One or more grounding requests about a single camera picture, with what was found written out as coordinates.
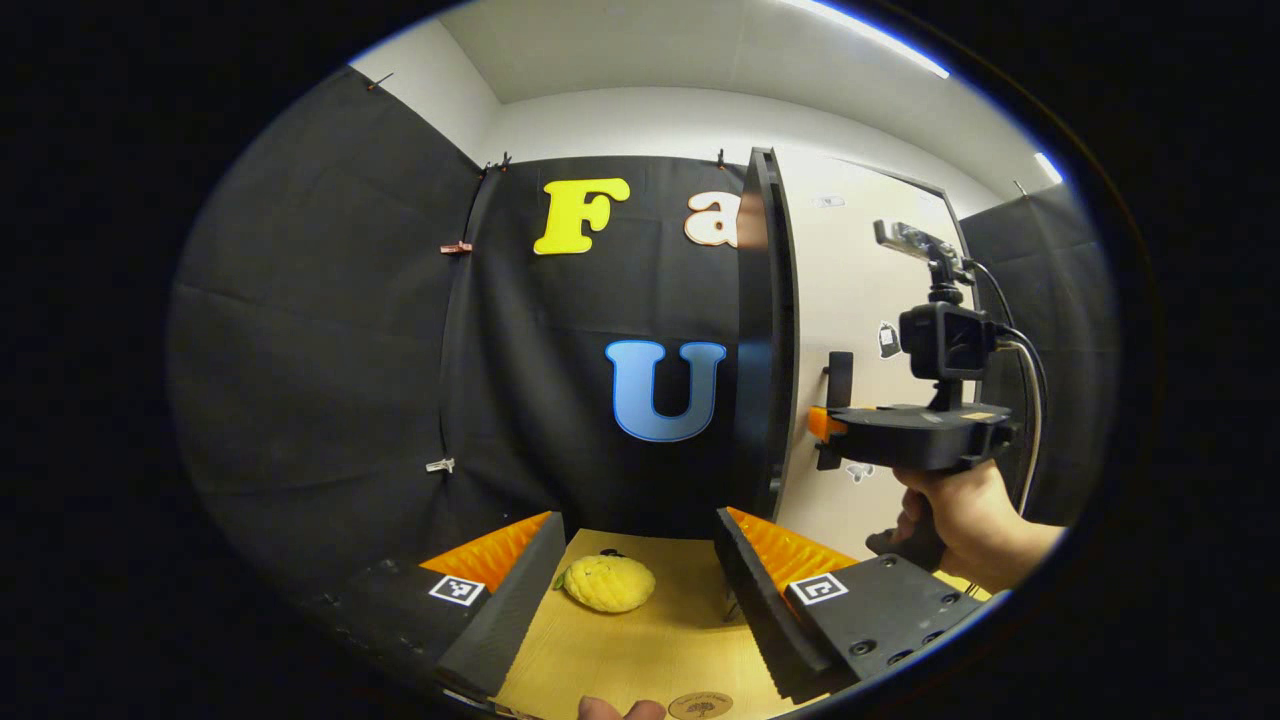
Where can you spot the black backdrop cloth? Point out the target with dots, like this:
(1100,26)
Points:
(330,350)

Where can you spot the beige cabinet door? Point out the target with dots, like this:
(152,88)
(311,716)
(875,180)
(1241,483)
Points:
(860,260)

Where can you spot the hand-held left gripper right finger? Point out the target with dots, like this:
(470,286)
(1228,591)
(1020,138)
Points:
(765,605)

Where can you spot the copper clip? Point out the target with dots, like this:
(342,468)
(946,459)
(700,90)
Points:
(455,247)

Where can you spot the round wooden coaster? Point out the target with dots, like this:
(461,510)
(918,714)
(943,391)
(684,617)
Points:
(700,706)

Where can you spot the long ceiling light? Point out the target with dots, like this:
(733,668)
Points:
(870,35)

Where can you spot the small ceiling light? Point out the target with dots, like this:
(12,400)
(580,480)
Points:
(1050,168)

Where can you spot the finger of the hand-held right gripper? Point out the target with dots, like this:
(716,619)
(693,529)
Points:
(825,432)

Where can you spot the silver clip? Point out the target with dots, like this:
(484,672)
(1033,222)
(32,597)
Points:
(440,465)

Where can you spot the yellow plush toy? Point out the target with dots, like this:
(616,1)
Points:
(608,584)

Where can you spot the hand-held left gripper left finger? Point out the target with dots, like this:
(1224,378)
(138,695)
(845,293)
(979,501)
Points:
(515,610)

